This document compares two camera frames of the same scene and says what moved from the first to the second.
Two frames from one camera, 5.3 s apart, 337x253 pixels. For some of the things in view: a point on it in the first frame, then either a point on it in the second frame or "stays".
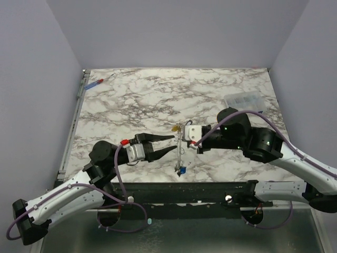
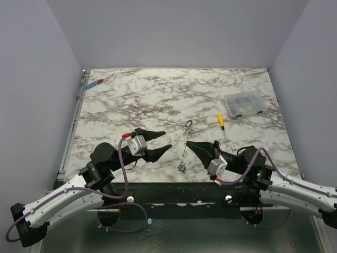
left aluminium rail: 62,171 stays
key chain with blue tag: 179,164 to 184,154
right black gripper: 204,138 to 214,154
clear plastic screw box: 247,101 stays
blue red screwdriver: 91,84 stays
